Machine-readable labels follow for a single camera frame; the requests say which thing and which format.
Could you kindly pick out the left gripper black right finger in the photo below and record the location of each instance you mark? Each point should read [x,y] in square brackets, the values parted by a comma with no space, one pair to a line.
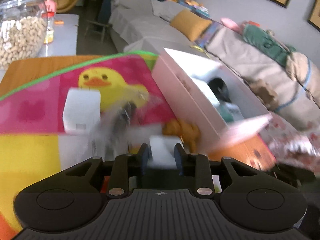
[196,168]

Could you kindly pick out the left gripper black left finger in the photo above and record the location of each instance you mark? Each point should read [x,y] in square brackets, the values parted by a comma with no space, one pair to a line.
[124,167]

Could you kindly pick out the brown dog figurine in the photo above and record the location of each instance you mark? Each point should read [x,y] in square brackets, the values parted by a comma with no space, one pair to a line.
[188,133]

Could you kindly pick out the clear plastic bag with items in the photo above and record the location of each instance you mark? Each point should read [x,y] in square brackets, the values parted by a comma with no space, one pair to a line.
[108,139]

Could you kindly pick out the white small rectangular box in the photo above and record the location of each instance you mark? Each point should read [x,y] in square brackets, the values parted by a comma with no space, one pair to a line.
[161,155]

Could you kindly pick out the teal handheld fan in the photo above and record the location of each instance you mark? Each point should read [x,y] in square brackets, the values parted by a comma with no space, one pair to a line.
[229,112]

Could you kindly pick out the small white cube box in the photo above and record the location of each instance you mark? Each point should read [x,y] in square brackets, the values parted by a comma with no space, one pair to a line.
[81,111]

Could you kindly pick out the black cylindrical cup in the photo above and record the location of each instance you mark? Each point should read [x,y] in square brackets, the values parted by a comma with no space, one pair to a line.
[219,88]

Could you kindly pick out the white product box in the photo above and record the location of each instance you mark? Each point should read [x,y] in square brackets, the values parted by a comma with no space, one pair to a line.
[205,89]

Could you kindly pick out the colourful cartoon play mat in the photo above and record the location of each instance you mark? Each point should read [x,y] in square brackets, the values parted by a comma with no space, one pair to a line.
[50,105]

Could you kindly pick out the pink open gift box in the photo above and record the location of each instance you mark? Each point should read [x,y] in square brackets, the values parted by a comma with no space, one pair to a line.
[173,72]

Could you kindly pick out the pink floral blanket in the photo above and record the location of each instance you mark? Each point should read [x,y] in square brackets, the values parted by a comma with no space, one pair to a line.
[292,147]

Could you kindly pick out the brown teddy bear plush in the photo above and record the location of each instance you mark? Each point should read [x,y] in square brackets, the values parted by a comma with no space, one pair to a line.
[265,93]

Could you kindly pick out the yellow cushion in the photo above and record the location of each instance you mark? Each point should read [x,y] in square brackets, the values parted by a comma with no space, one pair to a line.
[189,24]

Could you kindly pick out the green plush pillow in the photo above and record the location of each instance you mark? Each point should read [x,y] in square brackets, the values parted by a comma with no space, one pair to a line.
[267,44]

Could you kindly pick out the beige rolled pillow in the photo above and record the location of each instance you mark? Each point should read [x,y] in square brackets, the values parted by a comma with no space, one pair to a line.
[301,69]

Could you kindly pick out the beige covered sofa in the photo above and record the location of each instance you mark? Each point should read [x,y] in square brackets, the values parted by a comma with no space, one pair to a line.
[134,26]

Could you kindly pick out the white low coffee table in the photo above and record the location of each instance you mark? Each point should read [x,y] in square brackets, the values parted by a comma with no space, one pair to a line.
[65,37]

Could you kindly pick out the pink plush toy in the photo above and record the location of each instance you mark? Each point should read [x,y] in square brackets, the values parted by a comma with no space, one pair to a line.
[230,24]

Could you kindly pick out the small red-lid jar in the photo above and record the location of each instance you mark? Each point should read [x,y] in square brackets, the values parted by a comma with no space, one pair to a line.
[50,17]

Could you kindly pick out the glass jar of peanuts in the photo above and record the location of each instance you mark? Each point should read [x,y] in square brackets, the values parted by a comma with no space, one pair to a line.
[23,29]

